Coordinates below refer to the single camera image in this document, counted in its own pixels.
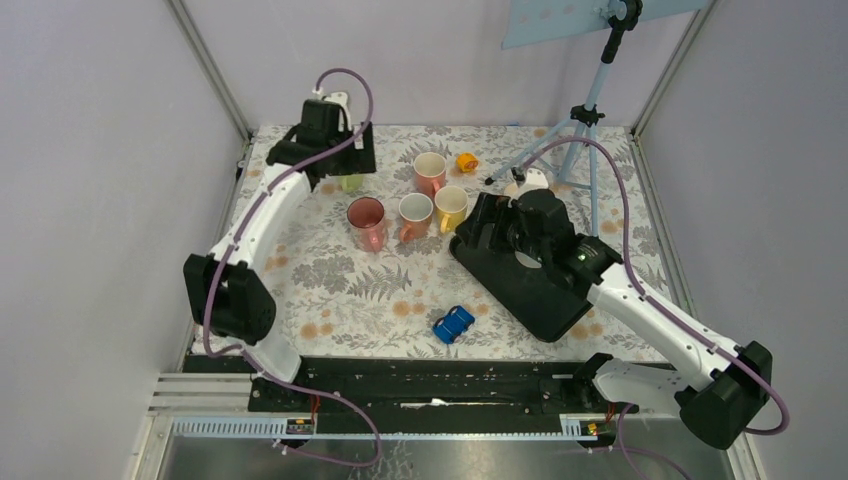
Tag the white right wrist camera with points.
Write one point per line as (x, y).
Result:
(528, 180)

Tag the terracotta floral mug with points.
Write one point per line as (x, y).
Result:
(416, 211)

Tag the pink ceramic mug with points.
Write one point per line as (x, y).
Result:
(430, 172)

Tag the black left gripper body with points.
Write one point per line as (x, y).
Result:
(350, 160)

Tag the large pink speckled mug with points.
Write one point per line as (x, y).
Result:
(366, 219)

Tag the light blue mug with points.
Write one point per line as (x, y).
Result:
(527, 261)

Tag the small orange toy cup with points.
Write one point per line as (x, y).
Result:
(467, 162)

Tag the blue toy car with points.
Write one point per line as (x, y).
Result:
(453, 324)

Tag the floral patterned table mat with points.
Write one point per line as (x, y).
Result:
(334, 299)

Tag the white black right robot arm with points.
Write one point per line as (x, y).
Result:
(713, 385)

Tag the beige patterned tall mug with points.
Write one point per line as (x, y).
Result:
(512, 190)

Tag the yellow ceramic mug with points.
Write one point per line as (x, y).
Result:
(451, 203)

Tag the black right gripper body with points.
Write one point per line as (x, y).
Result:
(501, 211)

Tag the black plastic tray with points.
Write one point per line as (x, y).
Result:
(545, 310)

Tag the light blue perforated board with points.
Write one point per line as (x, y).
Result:
(535, 21)

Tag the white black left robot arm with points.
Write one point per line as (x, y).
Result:
(226, 294)

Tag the light green mug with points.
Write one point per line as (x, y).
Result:
(351, 183)

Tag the light blue tripod stand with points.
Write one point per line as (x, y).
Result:
(584, 117)

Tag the white slotted cable duct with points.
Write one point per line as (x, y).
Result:
(418, 425)

